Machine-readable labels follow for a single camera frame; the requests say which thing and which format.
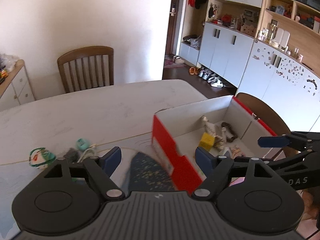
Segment row of shoes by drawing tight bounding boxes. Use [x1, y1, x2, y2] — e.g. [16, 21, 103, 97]
[199, 67, 226, 88]

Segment white green oval device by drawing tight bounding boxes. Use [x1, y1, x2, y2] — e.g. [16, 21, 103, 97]
[78, 144, 98, 162]

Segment clear plastic bags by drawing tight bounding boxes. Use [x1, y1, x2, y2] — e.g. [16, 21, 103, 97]
[0, 53, 18, 71]

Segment grey plastic bag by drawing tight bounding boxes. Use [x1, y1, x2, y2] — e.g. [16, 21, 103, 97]
[191, 35, 202, 49]

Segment grey wooden wall cabinet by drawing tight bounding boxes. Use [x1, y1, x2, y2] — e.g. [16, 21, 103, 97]
[179, 0, 320, 133]

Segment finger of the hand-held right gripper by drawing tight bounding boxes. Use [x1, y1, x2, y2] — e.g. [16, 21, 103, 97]
[232, 151, 320, 172]
[257, 131, 320, 153]

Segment dark grey fuzzy scrunchie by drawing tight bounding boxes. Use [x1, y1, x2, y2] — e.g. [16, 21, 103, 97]
[64, 149, 79, 161]

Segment white wooden sideboard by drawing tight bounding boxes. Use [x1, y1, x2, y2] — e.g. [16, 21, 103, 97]
[0, 59, 35, 112]

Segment patterned doormat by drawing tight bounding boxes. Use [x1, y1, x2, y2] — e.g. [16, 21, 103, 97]
[164, 55, 187, 69]

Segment small yellow box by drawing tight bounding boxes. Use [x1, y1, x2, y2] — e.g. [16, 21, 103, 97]
[199, 132, 216, 148]

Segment brown braided hair tie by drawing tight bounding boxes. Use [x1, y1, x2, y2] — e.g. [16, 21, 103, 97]
[221, 122, 238, 143]

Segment blue fan-shaped placemat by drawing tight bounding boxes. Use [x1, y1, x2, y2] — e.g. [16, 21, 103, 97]
[117, 152, 177, 193]

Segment striped plush animal toy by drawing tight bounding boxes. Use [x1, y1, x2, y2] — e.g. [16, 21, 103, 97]
[201, 115, 227, 151]

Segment person's right hand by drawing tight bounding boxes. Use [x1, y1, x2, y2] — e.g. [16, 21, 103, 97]
[301, 187, 320, 221]

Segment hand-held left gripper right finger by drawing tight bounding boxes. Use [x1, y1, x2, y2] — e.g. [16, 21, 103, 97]
[191, 146, 283, 202]

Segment dark wooden entrance door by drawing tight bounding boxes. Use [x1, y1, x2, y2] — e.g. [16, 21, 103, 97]
[164, 0, 183, 56]

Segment wooden slat-back chair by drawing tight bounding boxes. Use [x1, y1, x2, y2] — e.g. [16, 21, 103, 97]
[57, 46, 115, 94]

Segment wooden round-back chair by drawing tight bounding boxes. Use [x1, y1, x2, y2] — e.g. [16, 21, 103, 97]
[235, 92, 299, 165]

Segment red cardboard shoe box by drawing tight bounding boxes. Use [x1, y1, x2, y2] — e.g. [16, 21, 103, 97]
[151, 95, 292, 192]

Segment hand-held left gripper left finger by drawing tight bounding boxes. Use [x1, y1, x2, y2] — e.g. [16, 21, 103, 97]
[44, 146, 125, 201]

